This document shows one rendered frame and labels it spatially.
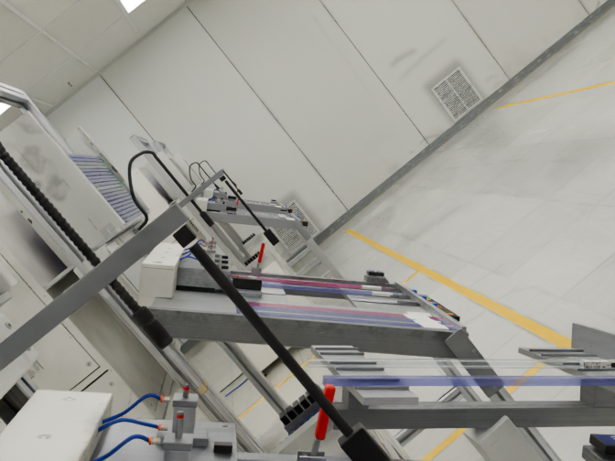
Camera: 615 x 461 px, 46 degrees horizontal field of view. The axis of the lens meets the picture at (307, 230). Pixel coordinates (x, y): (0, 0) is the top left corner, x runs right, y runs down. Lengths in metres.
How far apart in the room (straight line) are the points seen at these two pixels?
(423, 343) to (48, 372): 0.81
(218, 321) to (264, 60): 6.82
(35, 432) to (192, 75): 7.64
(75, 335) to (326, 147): 6.82
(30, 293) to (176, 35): 6.85
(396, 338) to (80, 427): 1.03
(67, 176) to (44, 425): 1.02
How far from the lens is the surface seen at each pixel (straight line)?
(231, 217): 5.12
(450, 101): 8.62
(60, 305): 0.53
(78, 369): 1.65
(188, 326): 1.60
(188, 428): 0.75
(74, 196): 1.70
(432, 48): 8.63
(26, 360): 0.85
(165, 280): 1.78
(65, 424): 0.74
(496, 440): 1.14
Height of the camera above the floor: 1.35
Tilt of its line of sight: 8 degrees down
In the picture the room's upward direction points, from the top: 39 degrees counter-clockwise
